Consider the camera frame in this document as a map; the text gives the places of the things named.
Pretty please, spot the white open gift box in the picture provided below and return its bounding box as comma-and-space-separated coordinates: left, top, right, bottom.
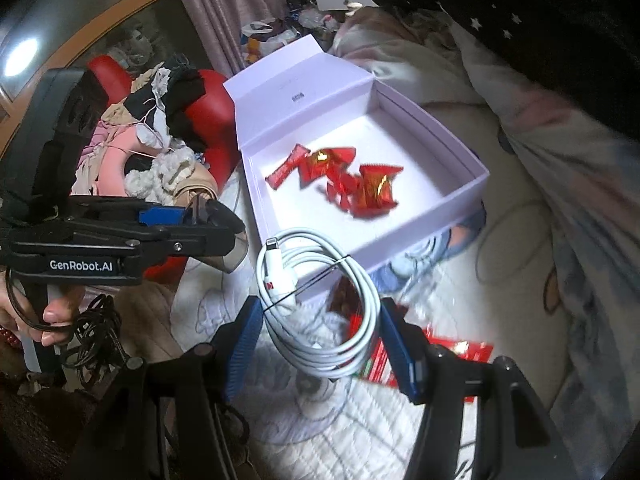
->
224, 37, 488, 271

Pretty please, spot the orange white shopping bag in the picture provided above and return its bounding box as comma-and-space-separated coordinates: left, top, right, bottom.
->
240, 18, 302, 65

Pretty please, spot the black cable bundle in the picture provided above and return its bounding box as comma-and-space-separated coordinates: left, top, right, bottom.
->
60, 292, 147, 371

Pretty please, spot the small red sachet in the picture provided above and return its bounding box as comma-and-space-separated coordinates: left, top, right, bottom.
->
265, 144, 310, 190

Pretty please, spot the pile of clothes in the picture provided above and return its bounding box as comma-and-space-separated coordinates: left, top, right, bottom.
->
69, 54, 249, 273

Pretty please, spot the person's left hand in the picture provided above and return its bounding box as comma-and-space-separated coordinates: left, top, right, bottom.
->
0, 271, 86, 347

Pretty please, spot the large red spicy snack bag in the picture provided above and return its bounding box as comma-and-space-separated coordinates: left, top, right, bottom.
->
357, 324, 494, 404

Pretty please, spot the white quilted cartoon bedspread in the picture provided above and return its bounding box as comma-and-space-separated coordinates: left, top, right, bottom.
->
169, 104, 572, 480

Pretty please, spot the white cable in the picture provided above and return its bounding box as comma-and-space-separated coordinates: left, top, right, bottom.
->
255, 231, 384, 378

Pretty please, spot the dark brown snack wrapper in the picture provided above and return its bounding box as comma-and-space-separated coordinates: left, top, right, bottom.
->
329, 276, 363, 340

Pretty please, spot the red pyramid candy packet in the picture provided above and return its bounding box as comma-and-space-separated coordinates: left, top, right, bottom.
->
298, 148, 357, 188

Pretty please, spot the black star-pattern blanket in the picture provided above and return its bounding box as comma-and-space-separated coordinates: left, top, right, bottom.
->
372, 0, 639, 139

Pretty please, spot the red propeller fan blade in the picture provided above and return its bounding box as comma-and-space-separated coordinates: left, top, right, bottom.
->
326, 166, 362, 211

